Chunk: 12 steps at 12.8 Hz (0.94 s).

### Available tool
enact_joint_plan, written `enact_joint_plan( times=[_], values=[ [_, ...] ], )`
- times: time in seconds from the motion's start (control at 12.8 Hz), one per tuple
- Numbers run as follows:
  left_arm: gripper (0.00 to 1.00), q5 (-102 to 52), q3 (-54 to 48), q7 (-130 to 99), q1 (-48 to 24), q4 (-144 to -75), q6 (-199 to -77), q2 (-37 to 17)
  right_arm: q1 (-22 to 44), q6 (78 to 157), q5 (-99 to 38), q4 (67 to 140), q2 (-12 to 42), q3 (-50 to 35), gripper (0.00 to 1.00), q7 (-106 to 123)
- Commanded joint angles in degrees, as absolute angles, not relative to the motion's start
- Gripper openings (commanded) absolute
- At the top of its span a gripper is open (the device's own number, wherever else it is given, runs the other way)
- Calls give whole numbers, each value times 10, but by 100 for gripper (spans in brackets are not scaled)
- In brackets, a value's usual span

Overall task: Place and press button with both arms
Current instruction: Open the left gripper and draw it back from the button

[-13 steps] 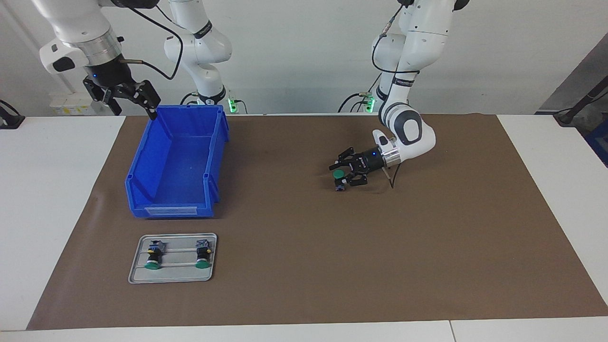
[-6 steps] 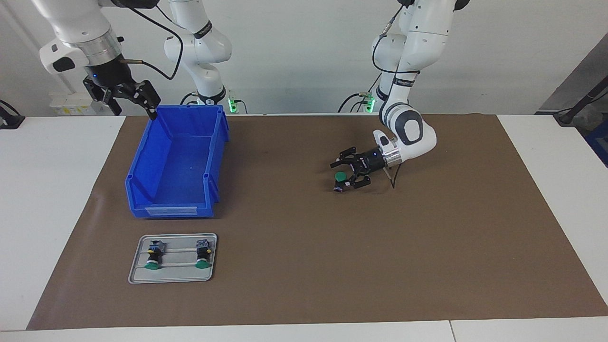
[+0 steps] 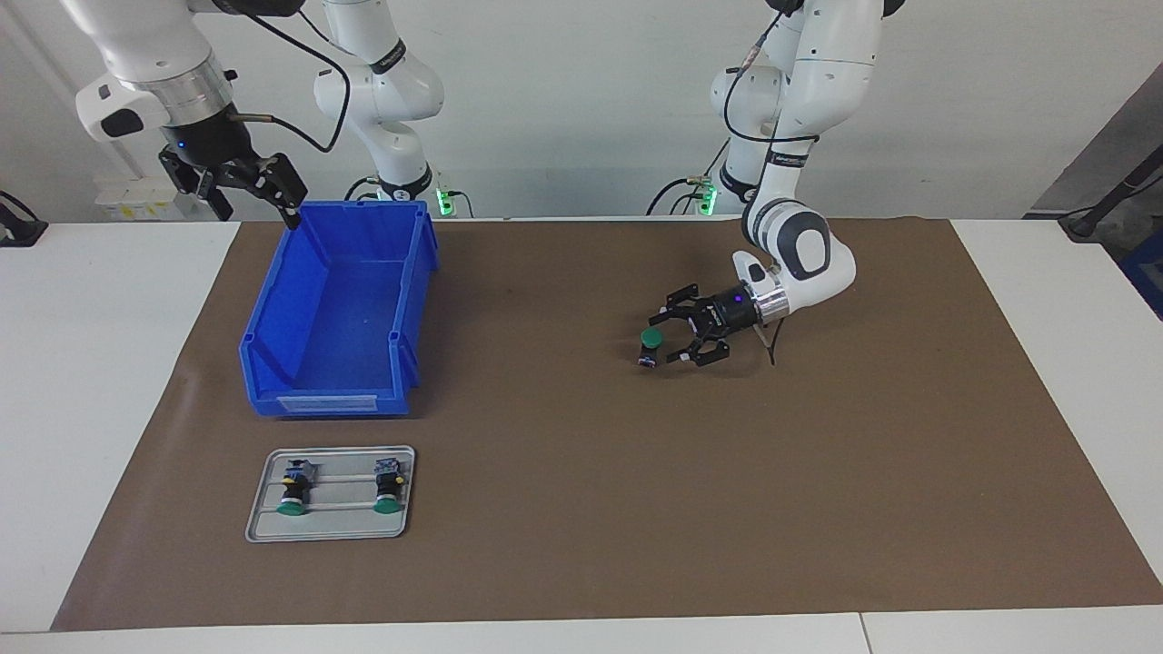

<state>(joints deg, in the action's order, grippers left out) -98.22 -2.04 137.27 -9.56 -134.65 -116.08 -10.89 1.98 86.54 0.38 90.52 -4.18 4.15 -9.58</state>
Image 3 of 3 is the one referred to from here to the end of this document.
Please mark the brown table mat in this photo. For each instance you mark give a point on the brown table mat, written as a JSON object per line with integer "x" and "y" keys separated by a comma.
{"x": 636, "y": 500}

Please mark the grey metal tray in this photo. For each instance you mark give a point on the grey metal tray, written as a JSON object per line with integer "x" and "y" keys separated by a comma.
{"x": 336, "y": 527}

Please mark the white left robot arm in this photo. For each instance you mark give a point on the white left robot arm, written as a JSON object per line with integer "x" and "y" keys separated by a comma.
{"x": 818, "y": 91}

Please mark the blue crate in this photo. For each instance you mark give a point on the blue crate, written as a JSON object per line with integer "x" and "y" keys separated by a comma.
{"x": 1149, "y": 272}

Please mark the black clamp mount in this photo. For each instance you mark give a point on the black clamp mount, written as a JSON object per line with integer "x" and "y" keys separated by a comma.
{"x": 18, "y": 232}

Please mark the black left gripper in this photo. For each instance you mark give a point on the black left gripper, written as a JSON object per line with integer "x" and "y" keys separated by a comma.
{"x": 739, "y": 311}

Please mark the white box yellow labels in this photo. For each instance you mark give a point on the white box yellow labels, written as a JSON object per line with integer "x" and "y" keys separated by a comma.
{"x": 127, "y": 204}

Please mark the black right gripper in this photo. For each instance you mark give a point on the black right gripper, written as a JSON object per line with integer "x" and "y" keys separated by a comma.
{"x": 204, "y": 150}

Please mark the black stand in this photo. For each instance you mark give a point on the black stand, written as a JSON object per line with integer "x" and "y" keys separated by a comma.
{"x": 1090, "y": 222}

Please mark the blue plastic storage bin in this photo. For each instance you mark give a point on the blue plastic storage bin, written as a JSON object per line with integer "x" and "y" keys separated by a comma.
{"x": 336, "y": 318}

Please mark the green push button switch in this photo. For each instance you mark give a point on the green push button switch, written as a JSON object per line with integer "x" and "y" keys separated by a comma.
{"x": 387, "y": 502}
{"x": 293, "y": 504}
{"x": 651, "y": 338}

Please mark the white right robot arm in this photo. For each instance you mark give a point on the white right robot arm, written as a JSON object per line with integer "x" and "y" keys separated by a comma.
{"x": 145, "y": 54}

